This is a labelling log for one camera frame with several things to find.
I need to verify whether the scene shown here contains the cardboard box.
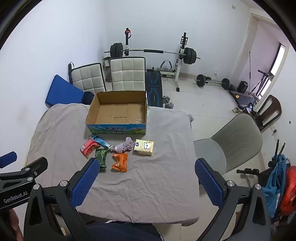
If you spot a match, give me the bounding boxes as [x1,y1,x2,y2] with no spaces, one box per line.
[85,90,148,136]

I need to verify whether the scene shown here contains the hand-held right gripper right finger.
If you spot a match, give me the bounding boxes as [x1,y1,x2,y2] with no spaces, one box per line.
[195,158,272,241]

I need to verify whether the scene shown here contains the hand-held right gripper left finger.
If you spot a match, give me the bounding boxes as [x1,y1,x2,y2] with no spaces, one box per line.
[23,157,101,241]

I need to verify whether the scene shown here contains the black handlebar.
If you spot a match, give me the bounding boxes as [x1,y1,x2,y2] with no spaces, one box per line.
[236,168,269,184]

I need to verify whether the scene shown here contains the white padded chair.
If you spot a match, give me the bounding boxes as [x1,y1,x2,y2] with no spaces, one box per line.
[109,57,147,91]
[72,62,107,94]

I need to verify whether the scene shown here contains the blue foam mat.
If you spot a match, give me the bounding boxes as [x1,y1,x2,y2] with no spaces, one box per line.
[45,74,86,108]

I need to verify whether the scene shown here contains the short barbell with black plates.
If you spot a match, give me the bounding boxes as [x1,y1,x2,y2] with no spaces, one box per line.
[194,74,231,90]

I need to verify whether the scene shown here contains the grey purple sock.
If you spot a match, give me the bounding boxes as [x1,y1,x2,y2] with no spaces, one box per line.
[109,137,134,154]

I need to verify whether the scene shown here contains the green snack packet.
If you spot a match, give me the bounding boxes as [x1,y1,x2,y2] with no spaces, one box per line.
[95,148,109,172]

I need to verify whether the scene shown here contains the person's dark blue clothing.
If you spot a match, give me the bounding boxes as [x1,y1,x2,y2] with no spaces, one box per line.
[87,221,162,241]

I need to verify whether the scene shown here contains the yellow tissue pack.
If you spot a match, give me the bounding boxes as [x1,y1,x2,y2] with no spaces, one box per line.
[133,138,155,156]

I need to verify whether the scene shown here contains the blue plastic bag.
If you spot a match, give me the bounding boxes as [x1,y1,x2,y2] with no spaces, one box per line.
[266,154,290,218]

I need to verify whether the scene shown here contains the grey table cloth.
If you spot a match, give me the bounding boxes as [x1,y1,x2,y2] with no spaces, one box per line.
[26,103,201,226]

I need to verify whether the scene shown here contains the black blue weight bench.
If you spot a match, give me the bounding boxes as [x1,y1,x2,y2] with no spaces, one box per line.
[145,67,164,108]

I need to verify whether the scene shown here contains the brown wooden chair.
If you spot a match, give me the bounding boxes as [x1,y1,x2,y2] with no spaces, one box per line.
[251,95,282,131]

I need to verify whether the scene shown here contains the blue snack packet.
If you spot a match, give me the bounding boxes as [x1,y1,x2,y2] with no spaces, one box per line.
[90,134,110,150]

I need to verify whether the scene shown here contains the long barbell with black plates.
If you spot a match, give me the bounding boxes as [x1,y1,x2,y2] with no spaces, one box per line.
[104,42,201,65]

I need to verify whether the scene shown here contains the red plastic bag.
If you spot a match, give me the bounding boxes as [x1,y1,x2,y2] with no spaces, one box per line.
[280,166,296,216]

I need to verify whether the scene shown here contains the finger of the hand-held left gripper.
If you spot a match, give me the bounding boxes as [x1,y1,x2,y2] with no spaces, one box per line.
[0,151,18,169]
[0,157,48,182]

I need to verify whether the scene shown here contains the window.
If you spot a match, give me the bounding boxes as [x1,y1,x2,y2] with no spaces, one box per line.
[269,43,290,98]

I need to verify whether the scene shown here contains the dark blue bag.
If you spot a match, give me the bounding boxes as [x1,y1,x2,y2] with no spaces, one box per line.
[82,91,95,105]

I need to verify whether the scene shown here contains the black sticks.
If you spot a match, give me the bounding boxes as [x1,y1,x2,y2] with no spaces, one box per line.
[268,139,286,167]

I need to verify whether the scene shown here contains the black treadmill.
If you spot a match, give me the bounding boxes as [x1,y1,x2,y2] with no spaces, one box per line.
[229,70,272,109]

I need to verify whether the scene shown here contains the orange snack packet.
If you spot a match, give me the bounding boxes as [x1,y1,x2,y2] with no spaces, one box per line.
[111,153,129,172]

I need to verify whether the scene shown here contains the white squat rack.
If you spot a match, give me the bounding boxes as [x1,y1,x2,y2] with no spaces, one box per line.
[124,28,188,93]

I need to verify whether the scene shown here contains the person's left forearm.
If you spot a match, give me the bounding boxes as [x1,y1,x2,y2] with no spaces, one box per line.
[9,208,24,240]

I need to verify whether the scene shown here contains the red snack packet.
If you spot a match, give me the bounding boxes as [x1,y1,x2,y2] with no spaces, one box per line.
[80,139,100,159]

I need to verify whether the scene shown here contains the grey plastic chair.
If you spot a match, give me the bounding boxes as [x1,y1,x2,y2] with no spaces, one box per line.
[194,113,263,186]

